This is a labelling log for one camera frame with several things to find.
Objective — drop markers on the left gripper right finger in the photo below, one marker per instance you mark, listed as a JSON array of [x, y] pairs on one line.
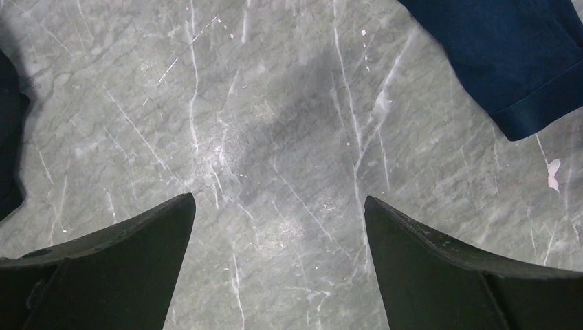
[[430, 280]]

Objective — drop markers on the dark navy orange clothes pile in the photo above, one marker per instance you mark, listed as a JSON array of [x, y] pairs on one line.
[[520, 61]]

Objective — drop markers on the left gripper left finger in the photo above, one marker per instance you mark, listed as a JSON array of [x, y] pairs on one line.
[[120, 277]]

